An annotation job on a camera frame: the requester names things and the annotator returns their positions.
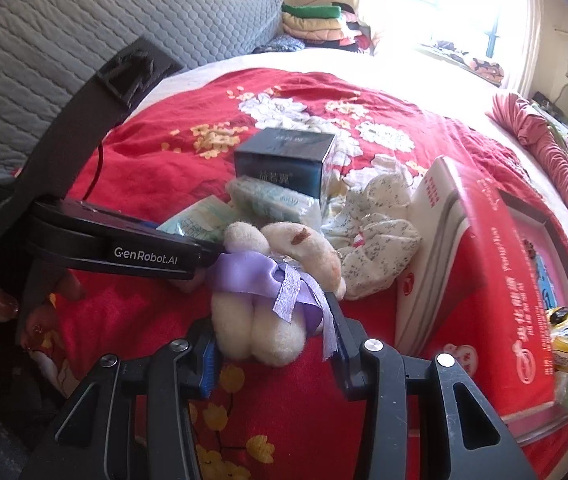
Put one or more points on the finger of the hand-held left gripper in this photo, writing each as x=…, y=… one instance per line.
x=149, y=223
x=209, y=260

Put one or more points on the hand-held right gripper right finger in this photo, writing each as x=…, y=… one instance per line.
x=348, y=360

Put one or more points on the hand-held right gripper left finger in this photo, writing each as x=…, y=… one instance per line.
x=209, y=370

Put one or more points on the white plush bear purple ribbon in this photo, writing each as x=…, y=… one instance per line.
x=264, y=330

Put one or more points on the red cardboard box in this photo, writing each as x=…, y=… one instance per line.
x=488, y=285

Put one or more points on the small green tissue pack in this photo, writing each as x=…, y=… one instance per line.
x=194, y=222

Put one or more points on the large green tissue pack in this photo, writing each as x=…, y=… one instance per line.
x=264, y=197

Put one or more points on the red floral blanket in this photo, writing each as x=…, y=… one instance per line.
x=164, y=125

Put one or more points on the white floral scrunchie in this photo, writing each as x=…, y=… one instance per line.
x=378, y=245

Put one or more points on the dark blue box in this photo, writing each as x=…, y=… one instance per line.
x=284, y=155

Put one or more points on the grey quilted headboard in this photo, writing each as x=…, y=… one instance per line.
x=114, y=35

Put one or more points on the dark knitted cloth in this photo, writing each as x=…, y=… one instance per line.
x=279, y=44

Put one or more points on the stack of folded clothes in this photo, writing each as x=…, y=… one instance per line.
x=319, y=22

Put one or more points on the cream bed sheet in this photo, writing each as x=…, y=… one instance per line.
x=413, y=90

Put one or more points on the pink quilt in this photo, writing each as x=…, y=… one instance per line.
x=563, y=160

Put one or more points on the cream curtain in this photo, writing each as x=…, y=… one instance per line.
x=523, y=35
x=376, y=5

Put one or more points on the patterned cloth on windowsill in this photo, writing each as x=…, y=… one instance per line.
x=486, y=67

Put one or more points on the barred window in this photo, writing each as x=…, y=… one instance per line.
x=453, y=5

